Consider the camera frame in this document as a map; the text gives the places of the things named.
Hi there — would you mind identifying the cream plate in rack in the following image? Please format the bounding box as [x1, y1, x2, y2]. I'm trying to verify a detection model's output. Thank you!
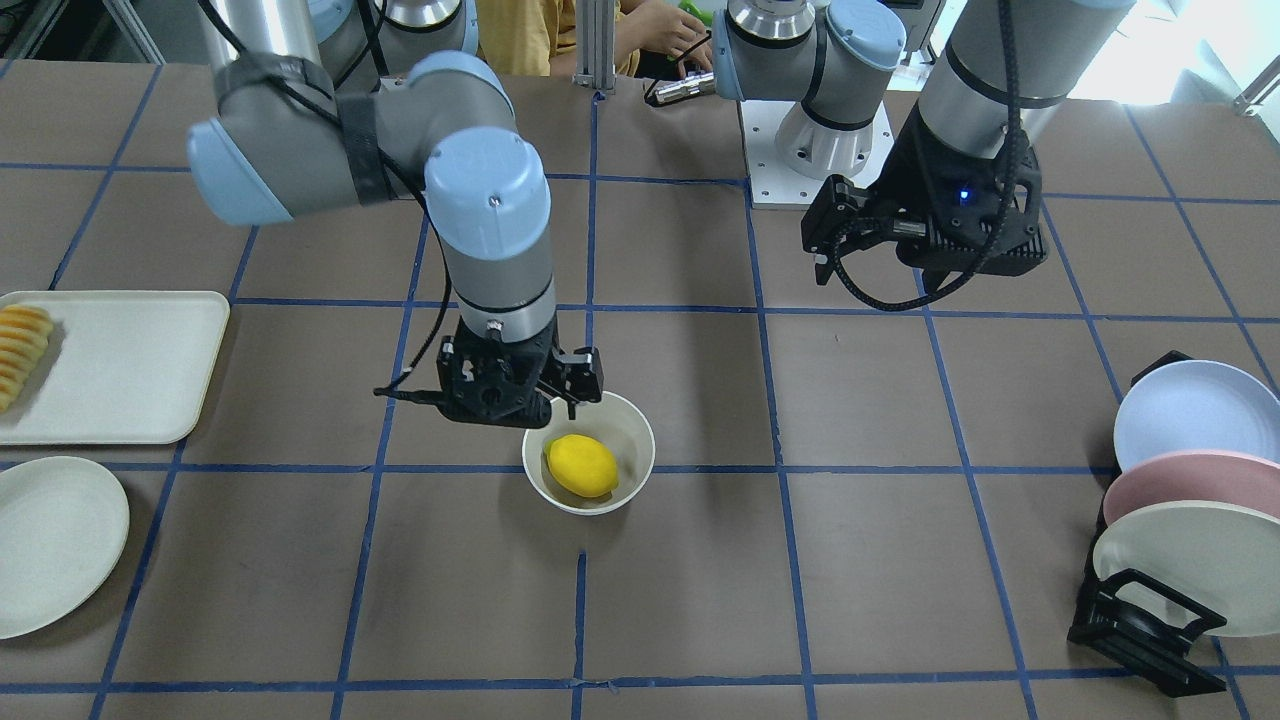
[1091, 501, 1279, 637]

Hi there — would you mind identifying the white rectangular tray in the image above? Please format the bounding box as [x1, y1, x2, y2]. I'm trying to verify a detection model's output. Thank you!
[1, 290, 230, 446]

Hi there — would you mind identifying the silver flashlight tool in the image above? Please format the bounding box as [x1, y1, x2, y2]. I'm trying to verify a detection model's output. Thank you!
[643, 72, 716, 108]

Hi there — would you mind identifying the light blue plate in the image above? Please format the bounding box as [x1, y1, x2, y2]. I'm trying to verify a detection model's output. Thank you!
[1112, 360, 1279, 470]

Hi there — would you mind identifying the aluminium frame post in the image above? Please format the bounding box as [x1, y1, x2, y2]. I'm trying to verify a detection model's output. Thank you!
[571, 0, 617, 97]

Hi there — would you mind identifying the person's hand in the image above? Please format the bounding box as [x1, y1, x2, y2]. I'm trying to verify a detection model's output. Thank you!
[618, 1, 713, 76]

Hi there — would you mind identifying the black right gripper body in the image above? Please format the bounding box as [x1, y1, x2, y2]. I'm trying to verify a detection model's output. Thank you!
[436, 320, 558, 429]

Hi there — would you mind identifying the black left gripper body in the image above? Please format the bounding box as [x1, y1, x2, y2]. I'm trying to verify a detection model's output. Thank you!
[879, 110, 1050, 277]

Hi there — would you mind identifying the black coiled cable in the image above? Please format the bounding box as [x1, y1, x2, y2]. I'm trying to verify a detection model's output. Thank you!
[829, 0, 1030, 313]

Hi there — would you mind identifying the pink plate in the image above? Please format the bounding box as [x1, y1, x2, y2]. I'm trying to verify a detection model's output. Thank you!
[1102, 450, 1279, 524]

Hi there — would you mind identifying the yellow shirt person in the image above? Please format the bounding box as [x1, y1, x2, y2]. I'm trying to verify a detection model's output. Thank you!
[476, 0, 660, 79]

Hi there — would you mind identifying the small white bowl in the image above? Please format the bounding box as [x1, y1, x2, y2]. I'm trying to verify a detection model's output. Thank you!
[521, 392, 657, 516]

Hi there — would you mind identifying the black dish rack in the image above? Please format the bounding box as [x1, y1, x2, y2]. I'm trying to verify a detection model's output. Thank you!
[1066, 350, 1229, 700]

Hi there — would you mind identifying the white round plate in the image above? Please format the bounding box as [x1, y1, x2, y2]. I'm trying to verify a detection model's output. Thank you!
[1, 456, 131, 641]

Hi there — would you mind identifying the grey robot arm, left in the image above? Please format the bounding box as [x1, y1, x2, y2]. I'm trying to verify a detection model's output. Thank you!
[710, 1, 1132, 291]

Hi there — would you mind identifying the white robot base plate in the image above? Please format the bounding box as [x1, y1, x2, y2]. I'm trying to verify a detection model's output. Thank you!
[739, 100, 893, 210]

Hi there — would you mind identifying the yellow lemon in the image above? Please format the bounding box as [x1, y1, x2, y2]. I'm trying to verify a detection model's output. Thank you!
[544, 434, 620, 498]

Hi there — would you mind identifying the grey robot arm, right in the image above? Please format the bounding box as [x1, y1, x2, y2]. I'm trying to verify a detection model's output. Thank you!
[186, 1, 603, 429]

